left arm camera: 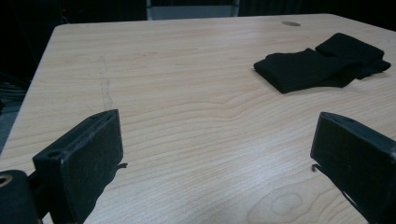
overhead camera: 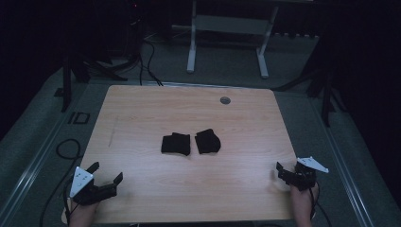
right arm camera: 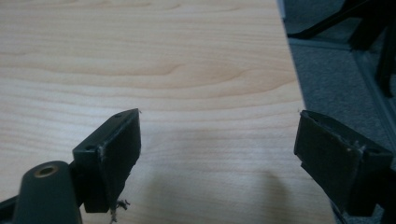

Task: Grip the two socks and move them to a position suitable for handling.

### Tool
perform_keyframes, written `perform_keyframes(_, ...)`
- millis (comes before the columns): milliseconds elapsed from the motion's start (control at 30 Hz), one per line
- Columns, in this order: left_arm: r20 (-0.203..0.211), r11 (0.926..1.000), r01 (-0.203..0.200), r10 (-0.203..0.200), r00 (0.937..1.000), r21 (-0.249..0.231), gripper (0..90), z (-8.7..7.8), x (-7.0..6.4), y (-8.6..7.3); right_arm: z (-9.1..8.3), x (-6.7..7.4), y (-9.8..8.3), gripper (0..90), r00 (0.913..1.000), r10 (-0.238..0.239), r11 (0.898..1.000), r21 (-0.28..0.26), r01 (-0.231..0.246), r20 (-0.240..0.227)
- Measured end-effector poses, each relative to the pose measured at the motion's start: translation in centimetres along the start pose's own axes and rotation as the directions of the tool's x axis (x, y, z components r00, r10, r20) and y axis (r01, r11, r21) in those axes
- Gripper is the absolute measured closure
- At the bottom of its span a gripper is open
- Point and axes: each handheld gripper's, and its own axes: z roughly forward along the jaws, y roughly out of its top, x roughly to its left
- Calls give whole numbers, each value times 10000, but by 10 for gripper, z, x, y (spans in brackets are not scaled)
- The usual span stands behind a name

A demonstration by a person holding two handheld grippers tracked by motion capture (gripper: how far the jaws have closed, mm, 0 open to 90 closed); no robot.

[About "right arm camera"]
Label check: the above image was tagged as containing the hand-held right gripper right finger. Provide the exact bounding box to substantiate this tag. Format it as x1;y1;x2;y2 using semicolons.
293;109;394;217

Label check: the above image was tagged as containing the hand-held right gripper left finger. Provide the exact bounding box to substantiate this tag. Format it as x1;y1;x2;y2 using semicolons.
72;108;142;214

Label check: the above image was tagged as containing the black metal stand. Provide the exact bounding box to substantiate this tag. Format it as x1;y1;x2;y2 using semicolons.
288;0;396;98

